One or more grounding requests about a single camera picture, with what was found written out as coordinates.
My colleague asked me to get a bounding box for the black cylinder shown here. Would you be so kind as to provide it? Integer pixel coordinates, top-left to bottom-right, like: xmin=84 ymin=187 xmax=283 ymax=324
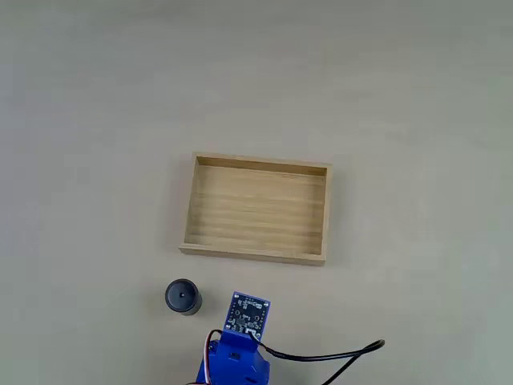
xmin=164 ymin=278 xmax=202 ymax=317

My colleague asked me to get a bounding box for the shallow wooden box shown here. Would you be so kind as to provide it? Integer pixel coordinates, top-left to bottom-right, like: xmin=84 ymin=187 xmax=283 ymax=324
xmin=179 ymin=151 xmax=333 ymax=269

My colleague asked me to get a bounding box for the red white black servo wire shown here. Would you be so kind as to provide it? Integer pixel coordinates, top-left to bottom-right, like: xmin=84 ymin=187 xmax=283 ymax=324
xmin=201 ymin=329 xmax=224 ymax=385

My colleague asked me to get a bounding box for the blue camera circuit board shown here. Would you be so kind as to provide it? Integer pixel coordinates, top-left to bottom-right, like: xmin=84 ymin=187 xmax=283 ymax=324
xmin=222 ymin=291 xmax=272 ymax=338

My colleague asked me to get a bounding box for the black camera cable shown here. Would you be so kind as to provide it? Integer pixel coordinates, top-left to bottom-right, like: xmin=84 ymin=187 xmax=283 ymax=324
xmin=246 ymin=329 xmax=386 ymax=385

